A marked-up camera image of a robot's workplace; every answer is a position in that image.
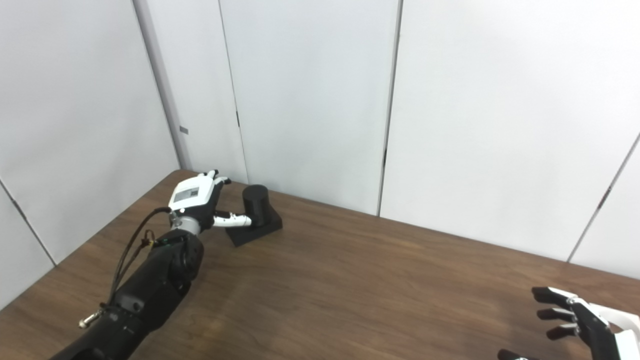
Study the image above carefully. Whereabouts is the black peg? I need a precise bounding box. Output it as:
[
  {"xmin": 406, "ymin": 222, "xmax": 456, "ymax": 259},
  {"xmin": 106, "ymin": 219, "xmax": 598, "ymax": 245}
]
[{"xmin": 225, "ymin": 184, "xmax": 283, "ymax": 248}]

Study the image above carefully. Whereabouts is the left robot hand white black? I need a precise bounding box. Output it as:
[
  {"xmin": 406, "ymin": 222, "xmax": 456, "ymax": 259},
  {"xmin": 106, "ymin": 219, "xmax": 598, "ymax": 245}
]
[{"xmin": 168, "ymin": 170, "xmax": 252, "ymax": 236}]

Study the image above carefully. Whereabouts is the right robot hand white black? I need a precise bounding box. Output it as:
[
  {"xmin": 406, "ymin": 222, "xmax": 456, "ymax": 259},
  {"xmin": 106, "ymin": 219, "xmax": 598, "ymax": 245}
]
[{"xmin": 497, "ymin": 286, "xmax": 640, "ymax": 360}]

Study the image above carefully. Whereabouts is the gray wall post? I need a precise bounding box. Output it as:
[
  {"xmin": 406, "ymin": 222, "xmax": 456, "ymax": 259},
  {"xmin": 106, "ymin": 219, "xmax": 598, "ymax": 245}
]
[{"xmin": 132, "ymin": 0, "xmax": 193, "ymax": 171}]

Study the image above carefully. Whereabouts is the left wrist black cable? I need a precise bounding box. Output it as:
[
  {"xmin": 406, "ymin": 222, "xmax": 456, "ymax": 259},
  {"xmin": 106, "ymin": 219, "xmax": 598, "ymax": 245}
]
[{"xmin": 78, "ymin": 207, "xmax": 173, "ymax": 328}]

